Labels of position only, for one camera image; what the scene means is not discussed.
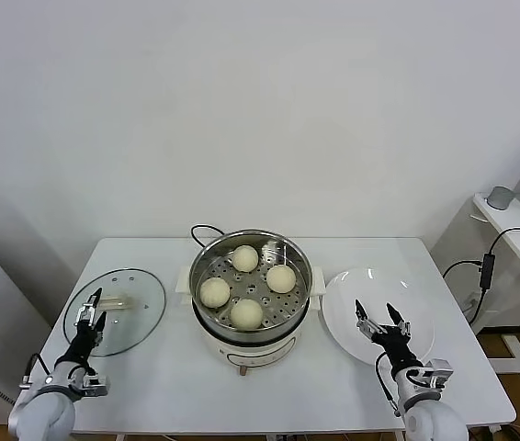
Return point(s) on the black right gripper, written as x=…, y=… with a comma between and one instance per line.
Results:
x=395, y=347

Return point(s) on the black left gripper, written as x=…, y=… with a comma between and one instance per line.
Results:
x=81, y=344

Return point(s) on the white steamed baozi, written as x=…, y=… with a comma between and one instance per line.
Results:
x=246, y=314
x=280, y=279
x=214, y=292
x=245, y=258

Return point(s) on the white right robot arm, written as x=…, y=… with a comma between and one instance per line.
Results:
x=430, y=422

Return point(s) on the perforated steel steamer basket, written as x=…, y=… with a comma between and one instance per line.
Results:
x=260, y=248

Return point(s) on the white round plate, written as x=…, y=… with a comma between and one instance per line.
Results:
x=347, y=298

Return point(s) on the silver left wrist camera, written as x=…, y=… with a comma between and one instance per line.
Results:
x=97, y=386

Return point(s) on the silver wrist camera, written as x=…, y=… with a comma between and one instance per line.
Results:
x=439, y=369
x=97, y=386

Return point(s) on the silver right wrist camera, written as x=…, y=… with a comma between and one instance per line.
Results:
x=439, y=369

